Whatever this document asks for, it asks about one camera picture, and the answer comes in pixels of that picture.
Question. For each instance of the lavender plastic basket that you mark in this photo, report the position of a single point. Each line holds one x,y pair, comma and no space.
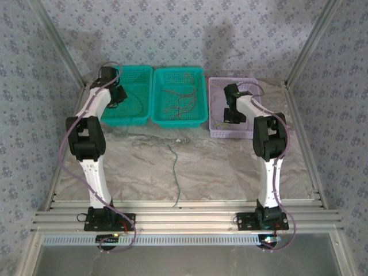
230,132

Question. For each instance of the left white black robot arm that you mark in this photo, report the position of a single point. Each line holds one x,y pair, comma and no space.
96,184

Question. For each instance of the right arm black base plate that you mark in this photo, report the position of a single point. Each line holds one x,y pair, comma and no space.
244,221

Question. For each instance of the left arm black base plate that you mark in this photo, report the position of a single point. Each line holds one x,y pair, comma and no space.
126,222

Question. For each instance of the small black controller board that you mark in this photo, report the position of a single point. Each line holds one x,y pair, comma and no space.
107,238
268,239

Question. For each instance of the aluminium frame post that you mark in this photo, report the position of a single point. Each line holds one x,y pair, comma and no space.
313,43
57,43

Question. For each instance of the teal perforated plastic basket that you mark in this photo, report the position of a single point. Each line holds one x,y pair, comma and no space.
135,77
172,80

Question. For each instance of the aluminium front rail frame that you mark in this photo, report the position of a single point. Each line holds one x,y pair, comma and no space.
187,218

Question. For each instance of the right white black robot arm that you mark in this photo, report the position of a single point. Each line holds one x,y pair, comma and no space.
270,184

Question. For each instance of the aluminium side rail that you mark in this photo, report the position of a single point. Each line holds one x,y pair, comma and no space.
304,143
72,120

